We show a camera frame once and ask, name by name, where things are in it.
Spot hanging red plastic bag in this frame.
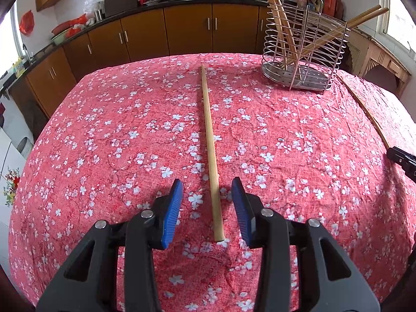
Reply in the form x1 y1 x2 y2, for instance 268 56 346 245
19 10 35 36

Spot brown lower kitchen cabinets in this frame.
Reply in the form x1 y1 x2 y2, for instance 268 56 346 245
0 0 277 127

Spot red plastic bags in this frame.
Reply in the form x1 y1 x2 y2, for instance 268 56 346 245
304 0 343 18

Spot window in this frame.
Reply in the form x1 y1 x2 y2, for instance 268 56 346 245
379 0 416 43

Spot red bag on counter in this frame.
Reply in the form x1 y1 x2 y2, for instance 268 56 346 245
52 15 88 36

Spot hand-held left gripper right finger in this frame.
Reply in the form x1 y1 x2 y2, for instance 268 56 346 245
231 177 381 312

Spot green basin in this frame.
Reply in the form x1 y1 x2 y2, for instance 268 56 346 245
50 31 74 45

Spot dark cutting board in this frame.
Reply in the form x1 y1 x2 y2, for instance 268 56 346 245
104 0 139 17

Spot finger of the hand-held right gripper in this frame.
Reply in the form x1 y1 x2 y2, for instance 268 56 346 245
387 147 416 181

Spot red floral tablecloth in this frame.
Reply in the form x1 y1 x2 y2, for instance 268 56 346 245
8 52 416 312

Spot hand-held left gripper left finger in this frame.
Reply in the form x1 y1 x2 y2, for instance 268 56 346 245
35 178 184 312

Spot grey bucket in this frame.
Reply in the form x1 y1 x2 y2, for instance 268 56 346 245
18 136 33 156

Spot light wooden side cabinet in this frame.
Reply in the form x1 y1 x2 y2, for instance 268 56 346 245
348 28 412 88

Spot metal wire chopstick holder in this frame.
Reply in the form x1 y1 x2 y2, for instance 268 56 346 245
262 0 352 95

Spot white appliance with flower print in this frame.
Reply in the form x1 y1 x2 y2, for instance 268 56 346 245
0 104 35 267

